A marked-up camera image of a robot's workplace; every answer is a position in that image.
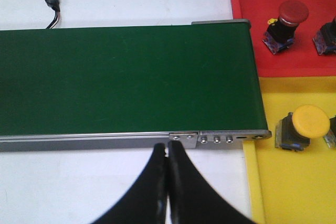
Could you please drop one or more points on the yellow plastic tray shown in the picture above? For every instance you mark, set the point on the yellow plastic tray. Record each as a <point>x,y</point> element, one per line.
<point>287,186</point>

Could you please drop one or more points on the yellow mushroom push button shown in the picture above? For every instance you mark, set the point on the yellow mushroom push button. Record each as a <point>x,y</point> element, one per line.
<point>296,130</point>

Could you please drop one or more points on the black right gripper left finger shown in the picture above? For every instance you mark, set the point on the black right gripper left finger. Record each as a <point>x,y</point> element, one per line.
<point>146,200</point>

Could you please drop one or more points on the small black clip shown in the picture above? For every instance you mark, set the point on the small black clip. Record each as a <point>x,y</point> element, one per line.
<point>53,4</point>

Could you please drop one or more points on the red push button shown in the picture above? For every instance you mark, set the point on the red push button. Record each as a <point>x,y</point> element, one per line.
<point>324,39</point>
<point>280,33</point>

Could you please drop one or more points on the red plastic tray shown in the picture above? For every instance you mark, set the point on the red plastic tray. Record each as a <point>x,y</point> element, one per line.
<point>301,59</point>

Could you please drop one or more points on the green conveyor belt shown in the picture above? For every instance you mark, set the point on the green conveyor belt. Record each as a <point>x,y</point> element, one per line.
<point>130,87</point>

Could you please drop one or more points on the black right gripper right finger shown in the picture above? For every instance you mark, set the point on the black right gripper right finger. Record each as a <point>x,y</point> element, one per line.
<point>192,199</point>

